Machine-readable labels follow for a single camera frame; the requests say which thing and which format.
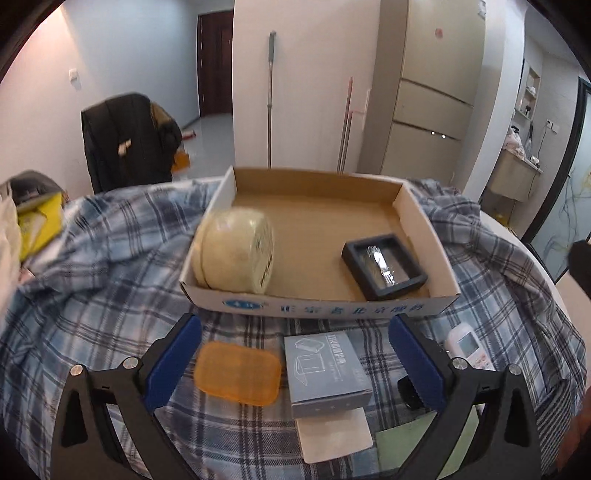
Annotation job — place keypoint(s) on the cardboard box tray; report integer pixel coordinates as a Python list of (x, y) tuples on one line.
[(304, 217)]

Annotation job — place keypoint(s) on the grey printed small box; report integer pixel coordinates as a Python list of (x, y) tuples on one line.
[(323, 374)]

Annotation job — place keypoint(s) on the white plastic bag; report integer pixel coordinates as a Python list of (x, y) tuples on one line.
[(9, 230)]

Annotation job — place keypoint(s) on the grey bag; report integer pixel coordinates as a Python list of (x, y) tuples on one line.
[(32, 184)]

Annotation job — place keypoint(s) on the beige side counter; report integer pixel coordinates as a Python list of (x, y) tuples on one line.
[(512, 177)]

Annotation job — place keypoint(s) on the dark brown door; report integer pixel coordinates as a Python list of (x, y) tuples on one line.
[(216, 64)]

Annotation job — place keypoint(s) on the blue plaid cloth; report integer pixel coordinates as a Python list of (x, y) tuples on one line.
[(115, 300)]

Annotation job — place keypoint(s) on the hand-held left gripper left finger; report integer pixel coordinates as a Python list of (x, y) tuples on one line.
[(173, 364)]

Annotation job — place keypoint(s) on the white light switch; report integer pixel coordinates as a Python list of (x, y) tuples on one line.
[(74, 75)]

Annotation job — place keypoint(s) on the white small box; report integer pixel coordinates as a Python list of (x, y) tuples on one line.
[(332, 436)]

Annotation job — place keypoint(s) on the black framed glass door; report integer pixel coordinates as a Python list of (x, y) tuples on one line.
[(570, 152)]

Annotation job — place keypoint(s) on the beige refrigerator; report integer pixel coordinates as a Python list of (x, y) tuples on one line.
[(429, 115)]

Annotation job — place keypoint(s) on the yellow plastic bag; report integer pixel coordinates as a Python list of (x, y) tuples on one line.
[(39, 226)]

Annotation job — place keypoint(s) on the black jacket on chair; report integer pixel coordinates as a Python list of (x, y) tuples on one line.
[(120, 124)]

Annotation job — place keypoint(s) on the orange paper bag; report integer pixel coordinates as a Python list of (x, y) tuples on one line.
[(181, 160)]

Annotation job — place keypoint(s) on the pale green paper sheet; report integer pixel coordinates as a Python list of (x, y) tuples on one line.
[(392, 450)]

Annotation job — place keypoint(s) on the white remote control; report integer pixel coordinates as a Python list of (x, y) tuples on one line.
[(468, 344)]

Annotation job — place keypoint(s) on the silver foil piece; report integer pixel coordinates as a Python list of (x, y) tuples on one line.
[(381, 265)]

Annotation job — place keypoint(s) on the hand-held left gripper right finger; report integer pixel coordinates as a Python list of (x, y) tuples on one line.
[(411, 355)]

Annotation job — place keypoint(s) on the wall shelf niche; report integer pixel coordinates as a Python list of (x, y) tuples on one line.
[(528, 92)]

